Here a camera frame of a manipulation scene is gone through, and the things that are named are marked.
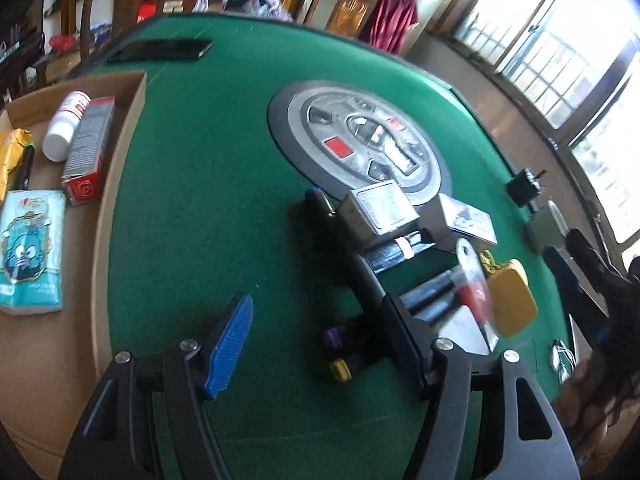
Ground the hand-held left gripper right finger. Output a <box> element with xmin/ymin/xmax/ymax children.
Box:
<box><xmin>381</xmin><ymin>294</ymin><xmax>581</xmax><ymax>480</ymax></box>

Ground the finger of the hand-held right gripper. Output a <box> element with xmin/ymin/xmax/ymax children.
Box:
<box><xmin>542</xmin><ymin>246</ymin><xmax>616</xmax><ymax>356</ymax></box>
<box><xmin>565</xmin><ymin>228</ymin><xmax>633</xmax><ymax>308</ymax></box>

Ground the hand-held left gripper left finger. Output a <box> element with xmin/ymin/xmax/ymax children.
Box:
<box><xmin>59</xmin><ymin>291</ymin><xmax>255</xmax><ymax>480</ymax></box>

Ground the green and white medicine box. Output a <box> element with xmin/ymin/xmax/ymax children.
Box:
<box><xmin>336</xmin><ymin>181</ymin><xmax>421</xmax><ymax>251</ymax></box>

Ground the cardboard box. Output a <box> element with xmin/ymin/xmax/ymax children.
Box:
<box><xmin>0</xmin><ymin>71</ymin><xmax>147</xmax><ymax>461</ymax></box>

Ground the teal cartoon tissue packet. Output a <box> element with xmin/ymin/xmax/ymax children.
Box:
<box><xmin>0</xmin><ymin>190</ymin><xmax>67</xmax><ymax>316</ymax></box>

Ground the red and grey carton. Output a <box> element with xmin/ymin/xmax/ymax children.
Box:
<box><xmin>61</xmin><ymin>96</ymin><xmax>117</xmax><ymax>207</ymax></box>

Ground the green-capped black marker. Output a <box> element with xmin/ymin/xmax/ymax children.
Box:
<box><xmin>7</xmin><ymin>144</ymin><xmax>36</xmax><ymax>193</ymax></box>

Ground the small white pill bottle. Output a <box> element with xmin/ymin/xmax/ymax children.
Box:
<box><xmin>42</xmin><ymin>91</ymin><xmax>92</xmax><ymax>162</ymax></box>

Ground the yellow cracker packet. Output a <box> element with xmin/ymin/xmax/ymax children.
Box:
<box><xmin>0</xmin><ymin>128</ymin><xmax>33</xmax><ymax>201</ymax></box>

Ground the person's right hand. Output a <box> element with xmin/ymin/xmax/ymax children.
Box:
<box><xmin>552</xmin><ymin>355</ymin><xmax>626</xmax><ymax>466</ymax></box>

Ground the pale green mug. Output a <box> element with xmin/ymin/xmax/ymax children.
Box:
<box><xmin>525</xmin><ymin>200</ymin><xmax>571</xmax><ymax>256</ymax></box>

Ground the yellow sponge block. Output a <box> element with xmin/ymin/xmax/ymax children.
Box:
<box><xmin>480</xmin><ymin>250</ymin><xmax>540</xmax><ymax>338</ymax></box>

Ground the small black device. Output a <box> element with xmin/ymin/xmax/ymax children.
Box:
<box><xmin>506</xmin><ymin>167</ymin><xmax>546</xmax><ymax>208</ymax></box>

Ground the small white carton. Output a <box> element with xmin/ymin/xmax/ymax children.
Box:
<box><xmin>440</xmin><ymin>195</ymin><xmax>498</xmax><ymax>246</ymax></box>

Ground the blue-capped black marker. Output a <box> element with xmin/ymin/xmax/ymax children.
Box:
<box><xmin>304</xmin><ymin>187</ymin><xmax>351</xmax><ymax>246</ymax></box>

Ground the window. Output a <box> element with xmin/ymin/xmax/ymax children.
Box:
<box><xmin>450</xmin><ymin>0</ymin><xmax>640</xmax><ymax>261</ymax></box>

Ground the round table centre console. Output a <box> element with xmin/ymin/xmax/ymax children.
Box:
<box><xmin>266</xmin><ymin>79</ymin><xmax>454</xmax><ymax>207</ymax></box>

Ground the black smartphone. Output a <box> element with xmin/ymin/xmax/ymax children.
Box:
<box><xmin>106</xmin><ymin>38</ymin><xmax>215</xmax><ymax>64</ymax></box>

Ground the dark red cloth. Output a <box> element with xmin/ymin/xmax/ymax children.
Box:
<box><xmin>367</xmin><ymin>0</ymin><xmax>420</xmax><ymax>56</ymax></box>

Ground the pile of clothes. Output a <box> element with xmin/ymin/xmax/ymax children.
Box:
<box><xmin>225</xmin><ymin>0</ymin><xmax>296</xmax><ymax>23</ymax></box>

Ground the white cable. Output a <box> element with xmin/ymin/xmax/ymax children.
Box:
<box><xmin>550</xmin><ymin>337</ymin><xmax>581</xmax><ymax>386</ymax></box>

